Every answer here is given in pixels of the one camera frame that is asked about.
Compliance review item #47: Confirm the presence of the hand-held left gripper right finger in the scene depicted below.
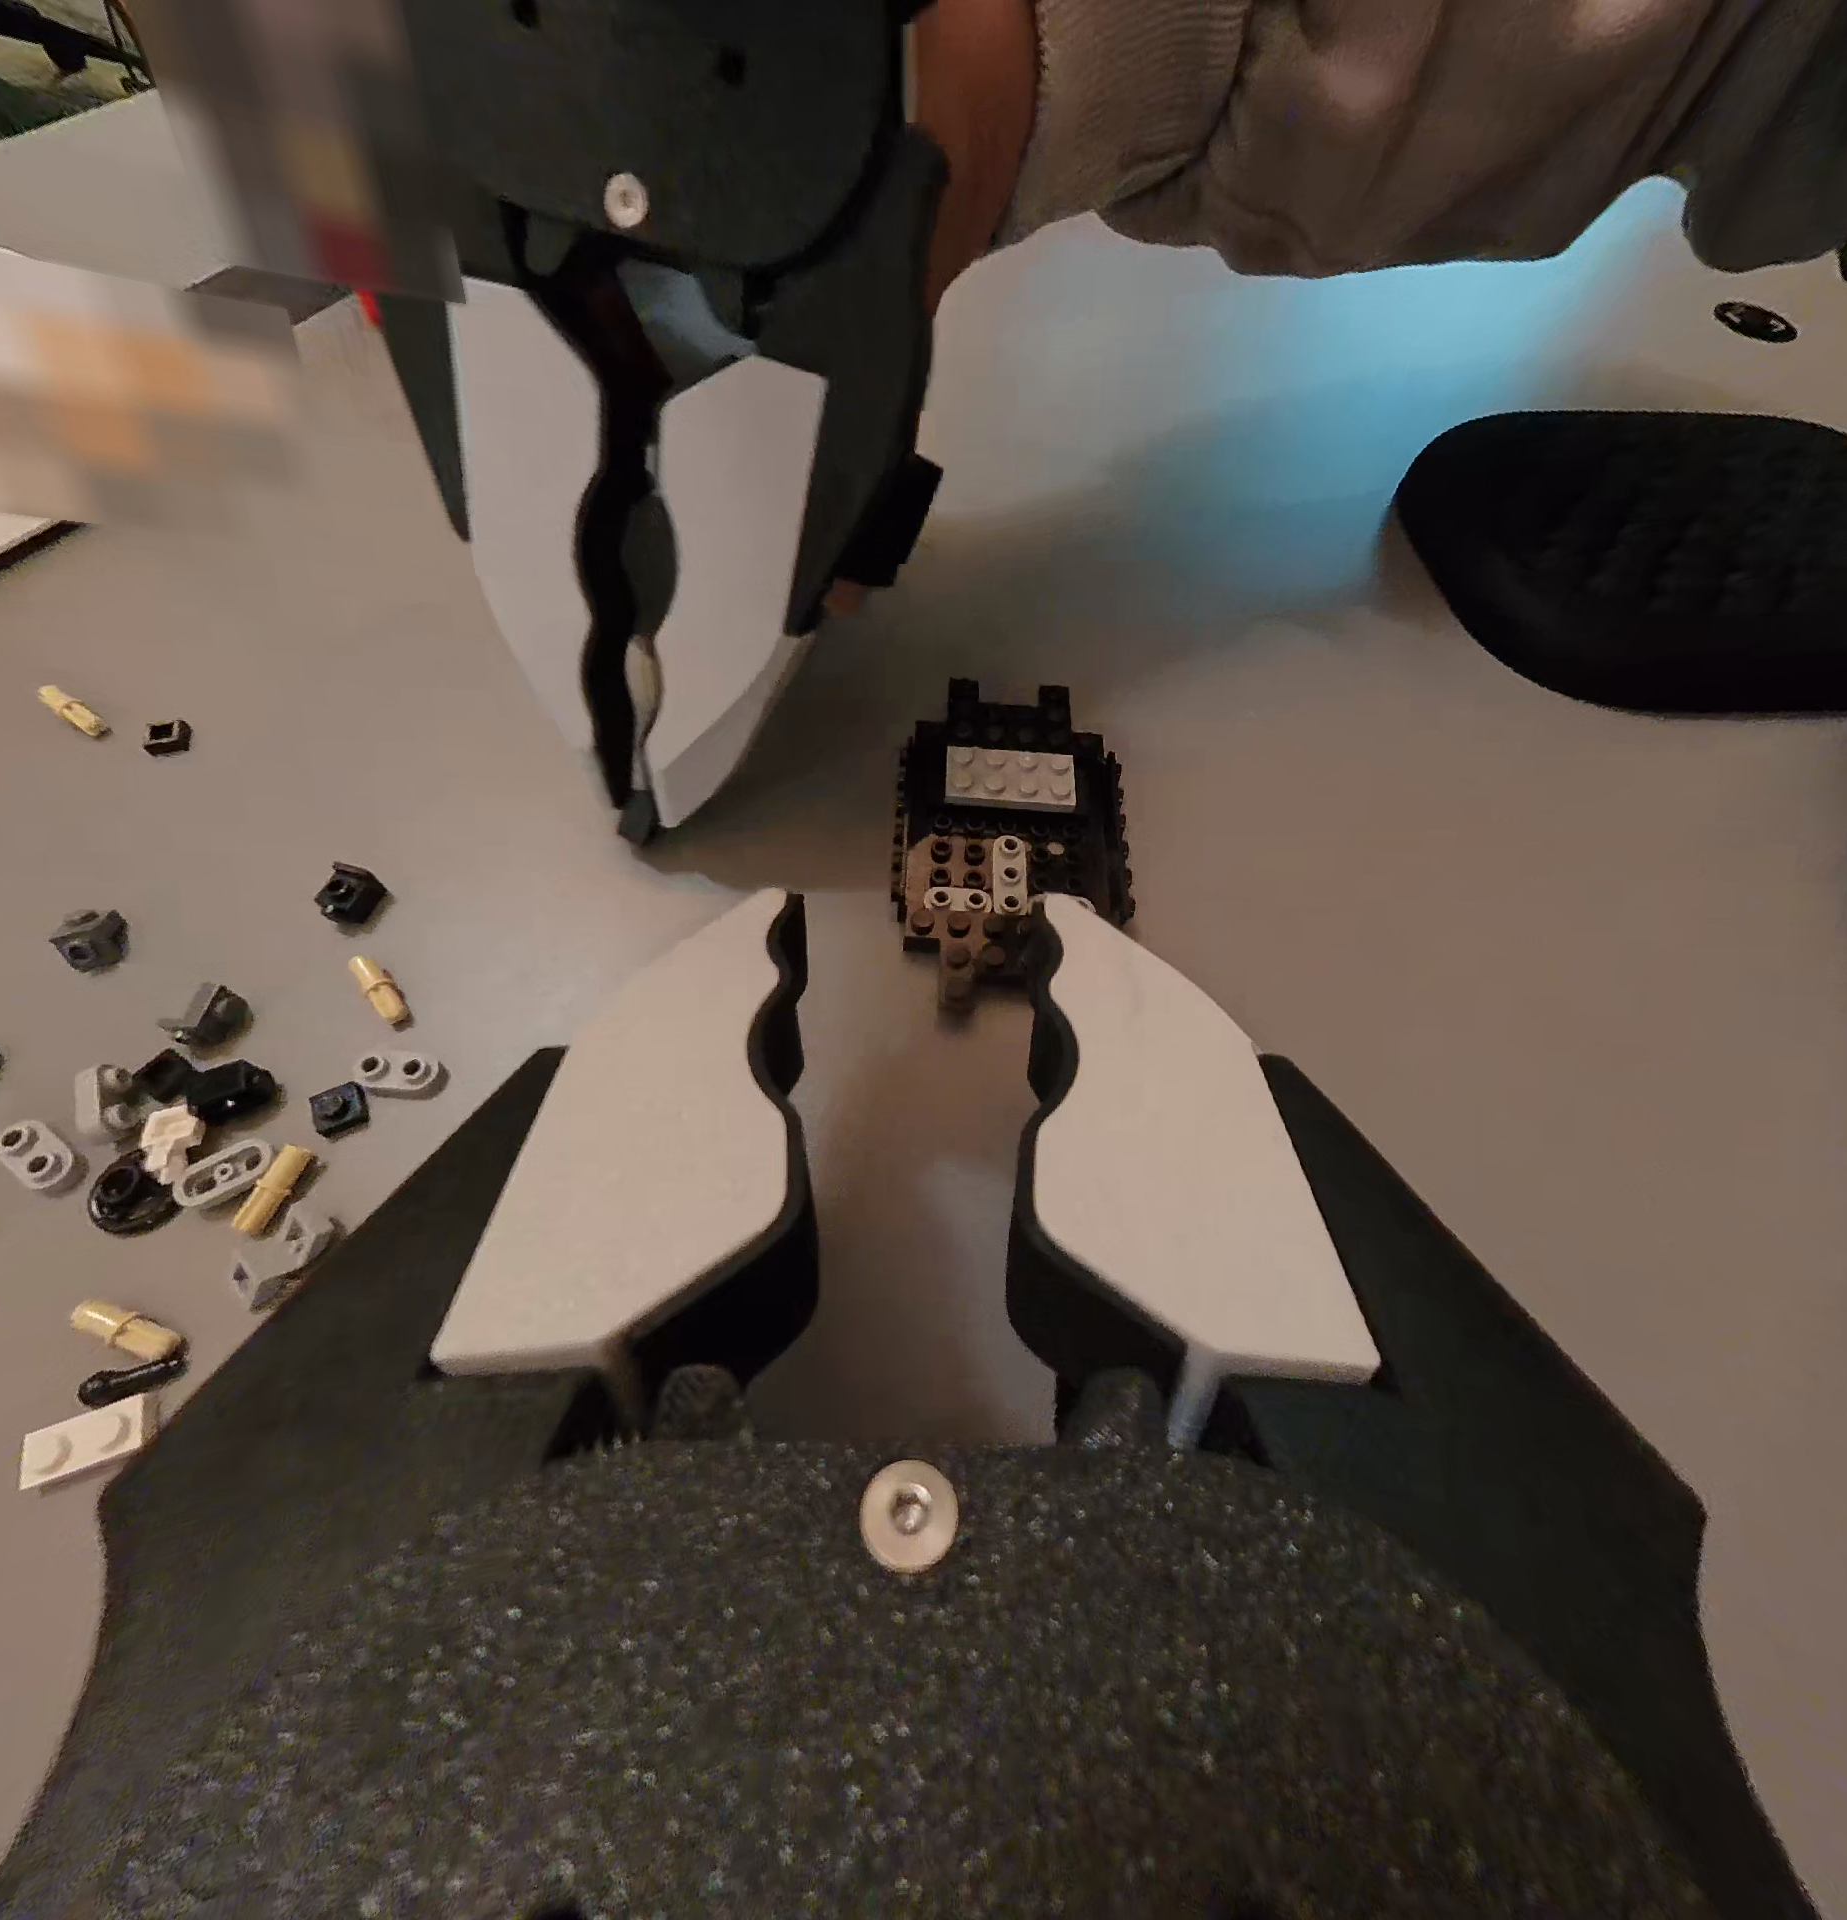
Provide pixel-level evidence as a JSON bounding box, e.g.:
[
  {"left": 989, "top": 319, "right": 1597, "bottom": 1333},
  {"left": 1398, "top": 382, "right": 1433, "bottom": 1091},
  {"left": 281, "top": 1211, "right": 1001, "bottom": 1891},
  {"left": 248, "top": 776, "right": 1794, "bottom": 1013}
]
[{"left": 1014, "top": 892, "right": 1381, "bottom": 1448}]

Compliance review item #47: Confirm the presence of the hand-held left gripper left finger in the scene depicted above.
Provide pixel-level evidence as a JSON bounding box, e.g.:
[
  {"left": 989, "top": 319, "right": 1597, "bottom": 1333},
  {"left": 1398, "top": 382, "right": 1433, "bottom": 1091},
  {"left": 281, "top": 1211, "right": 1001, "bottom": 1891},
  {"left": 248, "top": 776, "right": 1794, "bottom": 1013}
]
[{"left": 431, "top": 887, "right": 820, "bottom": 1381}]

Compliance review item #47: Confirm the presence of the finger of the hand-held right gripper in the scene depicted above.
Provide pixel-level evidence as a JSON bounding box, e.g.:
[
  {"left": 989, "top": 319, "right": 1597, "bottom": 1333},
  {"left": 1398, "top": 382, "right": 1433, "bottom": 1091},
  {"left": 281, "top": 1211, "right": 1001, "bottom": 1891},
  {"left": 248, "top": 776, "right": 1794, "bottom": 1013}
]
[
  {"left": 449, "top": 271, "right": 670, "bottom": 845},
  {"left": 629, "top": 352, "right": 823, "bottom": 834}
]

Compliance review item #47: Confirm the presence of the black toy brick car chassis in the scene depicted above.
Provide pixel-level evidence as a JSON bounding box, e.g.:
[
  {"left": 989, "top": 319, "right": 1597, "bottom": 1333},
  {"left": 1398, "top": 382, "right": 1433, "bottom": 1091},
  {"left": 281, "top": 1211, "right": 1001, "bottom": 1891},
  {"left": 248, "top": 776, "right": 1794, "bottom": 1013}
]
[{"left": 894, "top": 678, "right": 1136, "bottom": 1023}]

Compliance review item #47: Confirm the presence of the person's right forearm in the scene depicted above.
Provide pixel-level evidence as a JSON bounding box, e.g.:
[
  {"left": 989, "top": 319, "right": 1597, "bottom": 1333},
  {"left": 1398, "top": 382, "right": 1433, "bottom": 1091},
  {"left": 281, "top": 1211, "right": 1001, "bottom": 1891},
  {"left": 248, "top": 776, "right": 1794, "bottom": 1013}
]
[{"left": 999, "top": 0, "right": 1705, "bottom": 286}]

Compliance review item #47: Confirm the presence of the grey desk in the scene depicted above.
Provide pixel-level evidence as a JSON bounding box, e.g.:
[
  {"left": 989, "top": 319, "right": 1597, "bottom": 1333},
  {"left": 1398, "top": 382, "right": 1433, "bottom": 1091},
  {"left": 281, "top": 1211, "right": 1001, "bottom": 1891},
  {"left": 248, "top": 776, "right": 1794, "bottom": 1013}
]
[{"left": 0, "top": 90, "right": 1847, "bottom": 1920}]

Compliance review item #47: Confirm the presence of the pile of loose toy bricks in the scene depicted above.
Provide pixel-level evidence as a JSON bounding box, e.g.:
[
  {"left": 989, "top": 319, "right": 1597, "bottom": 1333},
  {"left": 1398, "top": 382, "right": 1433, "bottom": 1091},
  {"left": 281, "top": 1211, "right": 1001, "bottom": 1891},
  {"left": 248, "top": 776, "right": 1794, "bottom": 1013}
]
[{"left": 0, "top": 858, "right": 453, "bottom": 1496}]

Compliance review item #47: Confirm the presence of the black mesh chair cushion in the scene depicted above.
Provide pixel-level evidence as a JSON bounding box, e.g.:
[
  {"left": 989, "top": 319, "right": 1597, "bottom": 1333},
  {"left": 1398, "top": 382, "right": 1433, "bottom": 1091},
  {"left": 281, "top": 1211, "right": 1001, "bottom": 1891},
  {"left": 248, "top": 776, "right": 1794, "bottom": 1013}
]
[{"left": 1392, "top": 410, "right": 1847, "bottom": 713}]

